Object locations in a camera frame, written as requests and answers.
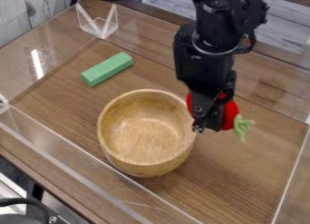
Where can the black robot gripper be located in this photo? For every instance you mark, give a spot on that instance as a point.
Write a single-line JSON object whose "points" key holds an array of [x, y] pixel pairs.
{"points": [[206, 73]]}

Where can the red plush strawberry toy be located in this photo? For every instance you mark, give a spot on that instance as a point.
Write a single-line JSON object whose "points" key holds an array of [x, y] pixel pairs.
{"points": [[230, 114]]}

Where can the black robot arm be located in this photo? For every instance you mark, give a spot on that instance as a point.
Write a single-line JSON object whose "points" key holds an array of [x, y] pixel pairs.
{"points": [[206, 46]]}

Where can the wooden bowl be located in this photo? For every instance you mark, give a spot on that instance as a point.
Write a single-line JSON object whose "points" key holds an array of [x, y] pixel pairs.
{"points": [[143, 129]]}

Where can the green rectangular block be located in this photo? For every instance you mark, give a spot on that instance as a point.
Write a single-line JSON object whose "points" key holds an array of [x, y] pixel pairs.
{"points": [[101, 71]]}

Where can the clear acrylic corner bracket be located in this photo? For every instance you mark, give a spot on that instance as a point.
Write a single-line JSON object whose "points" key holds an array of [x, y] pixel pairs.
{"points": [[97, 27]]}

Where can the black metal frame with screw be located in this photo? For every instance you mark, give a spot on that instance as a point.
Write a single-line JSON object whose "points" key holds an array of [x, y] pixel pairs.
{"points": [[41, 212]]}

